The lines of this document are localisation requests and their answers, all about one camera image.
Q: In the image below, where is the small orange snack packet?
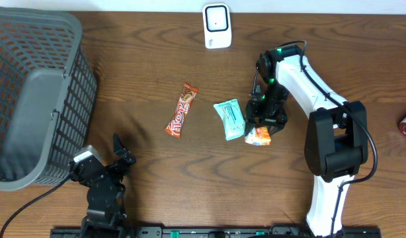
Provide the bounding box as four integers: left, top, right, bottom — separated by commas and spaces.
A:
245, 126, 271, 146

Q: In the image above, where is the white barcode scanner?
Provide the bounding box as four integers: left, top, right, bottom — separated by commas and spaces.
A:
202, 3, 232, 50

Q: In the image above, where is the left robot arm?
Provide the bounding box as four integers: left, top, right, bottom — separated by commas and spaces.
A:
69, 134, 136, 238

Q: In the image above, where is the black cable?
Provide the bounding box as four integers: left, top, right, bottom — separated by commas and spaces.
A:
0, 175, 73, 238
252, 40, 379, 238

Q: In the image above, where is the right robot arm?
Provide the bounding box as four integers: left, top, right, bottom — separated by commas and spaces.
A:
245, 42, 369, 237

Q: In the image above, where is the red Top snack bag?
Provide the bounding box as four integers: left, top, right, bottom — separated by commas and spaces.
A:
165, 83, 198, 138

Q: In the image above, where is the teal wet wipes pack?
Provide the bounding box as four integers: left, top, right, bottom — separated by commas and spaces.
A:
214, 99, 245, 141

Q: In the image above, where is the right black cable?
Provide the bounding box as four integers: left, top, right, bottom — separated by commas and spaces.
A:
252, 40, 379, 238

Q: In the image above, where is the grey plastic shopping basket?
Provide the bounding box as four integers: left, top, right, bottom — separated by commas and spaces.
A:
0, 7, 97, 191

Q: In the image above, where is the left black cable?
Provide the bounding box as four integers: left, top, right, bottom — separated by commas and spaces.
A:
0, 175, 73, 238

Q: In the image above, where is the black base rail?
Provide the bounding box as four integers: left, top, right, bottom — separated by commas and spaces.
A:
50, 225, 382, 238

